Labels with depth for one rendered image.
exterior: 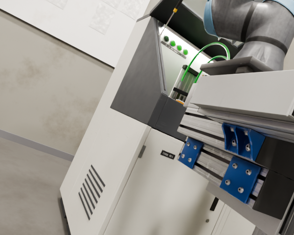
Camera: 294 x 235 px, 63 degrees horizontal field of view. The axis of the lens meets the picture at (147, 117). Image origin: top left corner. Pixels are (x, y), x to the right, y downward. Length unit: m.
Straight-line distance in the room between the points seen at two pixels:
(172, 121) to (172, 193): 0.37
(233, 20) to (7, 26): 2.62
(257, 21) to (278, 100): 0.43
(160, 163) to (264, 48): 0.70
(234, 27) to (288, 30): 0.14
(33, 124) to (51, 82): 0.52
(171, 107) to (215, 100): 0.65
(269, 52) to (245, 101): 0.32
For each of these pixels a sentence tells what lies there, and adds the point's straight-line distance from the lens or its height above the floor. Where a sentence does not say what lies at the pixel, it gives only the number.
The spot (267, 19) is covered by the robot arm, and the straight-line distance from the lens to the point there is 0.78.
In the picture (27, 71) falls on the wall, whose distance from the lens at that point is 3.02.
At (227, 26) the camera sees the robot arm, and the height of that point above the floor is 1.16.
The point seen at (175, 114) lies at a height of 0.89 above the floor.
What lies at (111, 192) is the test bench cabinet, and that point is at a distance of 1.18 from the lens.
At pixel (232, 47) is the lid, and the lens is 1.91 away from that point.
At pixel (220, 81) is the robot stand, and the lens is 0.51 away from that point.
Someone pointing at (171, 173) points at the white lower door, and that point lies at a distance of 1.23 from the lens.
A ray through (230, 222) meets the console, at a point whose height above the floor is 0.47.
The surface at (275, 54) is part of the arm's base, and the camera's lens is 0.74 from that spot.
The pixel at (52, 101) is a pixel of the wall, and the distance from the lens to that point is 3.00.
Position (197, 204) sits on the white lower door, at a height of 0.51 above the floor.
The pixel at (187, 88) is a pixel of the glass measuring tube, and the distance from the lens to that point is 1.81.
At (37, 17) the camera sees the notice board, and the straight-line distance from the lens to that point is 3.06.
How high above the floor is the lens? 0.80
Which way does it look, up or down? 1 degrees up
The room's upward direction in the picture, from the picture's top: 24 degrees clockwise
